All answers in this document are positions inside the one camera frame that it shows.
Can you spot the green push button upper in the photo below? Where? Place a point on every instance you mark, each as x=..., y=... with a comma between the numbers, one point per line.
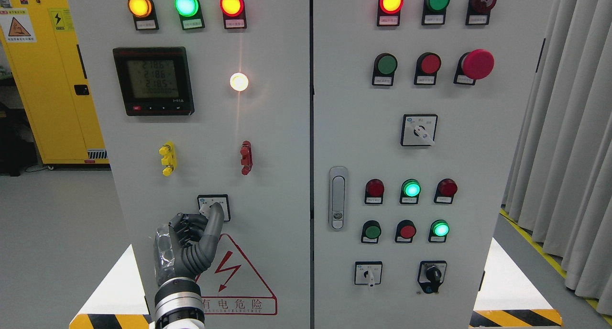
x=385, y=65

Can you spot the lit red indicator lamp right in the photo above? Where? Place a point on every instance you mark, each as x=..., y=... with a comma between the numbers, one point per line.
x=389, y=13

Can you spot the dark red buzzer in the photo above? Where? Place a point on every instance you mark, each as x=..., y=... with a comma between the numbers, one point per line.
x=478, y=12

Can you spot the lower left rotary selector switch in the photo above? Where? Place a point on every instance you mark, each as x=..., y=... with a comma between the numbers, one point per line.
x=368, y=273

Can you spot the lit green push button lower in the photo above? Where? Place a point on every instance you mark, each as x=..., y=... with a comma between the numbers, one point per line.
x=439, y=230

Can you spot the upper right rotary selector switch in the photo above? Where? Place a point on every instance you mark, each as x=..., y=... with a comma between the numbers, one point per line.
x=419, y=130

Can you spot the yellow terminal connector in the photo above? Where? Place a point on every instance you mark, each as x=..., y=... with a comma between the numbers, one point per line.
x=169, y=161

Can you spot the red terminal connector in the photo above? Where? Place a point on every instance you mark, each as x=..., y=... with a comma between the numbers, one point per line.
x=247, y=157

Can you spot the amber indicator lamp top left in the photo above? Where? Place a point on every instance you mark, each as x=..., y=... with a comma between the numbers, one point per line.
x=143, y=14

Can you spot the black knob selector switch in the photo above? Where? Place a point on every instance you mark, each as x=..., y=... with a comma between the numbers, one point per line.
x=431, y=275

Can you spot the green indicator lamp top left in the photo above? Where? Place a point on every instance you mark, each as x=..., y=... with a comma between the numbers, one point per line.
x=190, y=14

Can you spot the grey right cabinet door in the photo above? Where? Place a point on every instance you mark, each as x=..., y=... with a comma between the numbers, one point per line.
x=358, y=126

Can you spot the red push button upper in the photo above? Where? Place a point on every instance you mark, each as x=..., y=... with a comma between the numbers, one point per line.
x=426, y=69

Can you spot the right cabinet base hazard stripes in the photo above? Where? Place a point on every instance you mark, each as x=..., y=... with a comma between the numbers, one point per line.
x=508, y=300

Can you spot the dark red indicator lamp right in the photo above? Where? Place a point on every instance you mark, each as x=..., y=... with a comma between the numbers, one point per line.
x=445, y=191

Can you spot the red push button lower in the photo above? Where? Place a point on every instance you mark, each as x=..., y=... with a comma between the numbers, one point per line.
x=405, y=231

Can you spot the silver black robot forearm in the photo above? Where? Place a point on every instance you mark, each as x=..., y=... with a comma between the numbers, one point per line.
x=178, y=305

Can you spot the yellow safety storage cabinet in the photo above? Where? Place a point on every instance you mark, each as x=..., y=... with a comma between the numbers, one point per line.
x=43, y=52

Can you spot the grey left cabinet door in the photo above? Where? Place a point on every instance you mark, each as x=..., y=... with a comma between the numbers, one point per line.
x=270, y=205

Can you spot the dark green indicator lamp top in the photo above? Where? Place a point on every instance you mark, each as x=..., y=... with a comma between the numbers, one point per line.
x=434, y=12

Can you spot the dark red indicator lamp left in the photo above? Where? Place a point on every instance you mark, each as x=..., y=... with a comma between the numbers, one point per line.
x=374, y=192

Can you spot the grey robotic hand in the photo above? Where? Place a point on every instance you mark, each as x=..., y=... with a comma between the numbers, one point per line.
x=186, y=245

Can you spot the lit green indicator lamp middle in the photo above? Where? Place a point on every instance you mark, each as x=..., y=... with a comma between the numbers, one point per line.
x=410, y=192

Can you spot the door rotary selector switch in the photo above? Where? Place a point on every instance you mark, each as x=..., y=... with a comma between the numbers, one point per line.
x=206, y=201

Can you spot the red push button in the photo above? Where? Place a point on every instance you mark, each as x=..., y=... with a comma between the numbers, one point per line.
x=426, y=69
x=405, y=231

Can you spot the grey curtain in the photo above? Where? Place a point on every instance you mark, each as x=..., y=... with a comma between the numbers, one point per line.
x=560, y=185

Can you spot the red indicator lamp top left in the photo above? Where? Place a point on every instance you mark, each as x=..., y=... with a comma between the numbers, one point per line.
x=234, y=14

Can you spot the black digital power meter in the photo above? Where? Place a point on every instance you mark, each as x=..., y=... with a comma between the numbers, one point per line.
x=154, y=81

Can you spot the red mushroom emergency stop button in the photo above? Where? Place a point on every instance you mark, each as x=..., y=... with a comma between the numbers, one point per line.
x=472, y=66

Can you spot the left cabinet base hazard stripes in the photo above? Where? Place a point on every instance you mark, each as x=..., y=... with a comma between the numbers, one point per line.
x=119, y=300

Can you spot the grey cabinet door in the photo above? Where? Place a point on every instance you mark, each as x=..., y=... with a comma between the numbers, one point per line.
x=358, y=126
x=270, y=205

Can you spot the silver cabinet door handle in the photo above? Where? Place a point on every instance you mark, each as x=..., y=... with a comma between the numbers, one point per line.
x=336, y=197

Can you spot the green push button lower left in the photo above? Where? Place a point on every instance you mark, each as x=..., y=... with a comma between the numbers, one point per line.
x=370, y=232

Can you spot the dark red indicator lamp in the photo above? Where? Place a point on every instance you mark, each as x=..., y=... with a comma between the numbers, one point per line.
x=445, y=191
x=374, y=192

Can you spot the cabinet base hazard stripes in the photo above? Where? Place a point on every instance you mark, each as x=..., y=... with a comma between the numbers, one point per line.
x=119, y=300
x=508, y=300

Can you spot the clear round indicator light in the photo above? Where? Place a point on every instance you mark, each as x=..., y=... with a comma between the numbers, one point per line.
x=239, y=82

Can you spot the red electric hazard warning sticker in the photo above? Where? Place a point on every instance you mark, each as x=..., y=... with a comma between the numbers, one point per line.
x=232, y=286

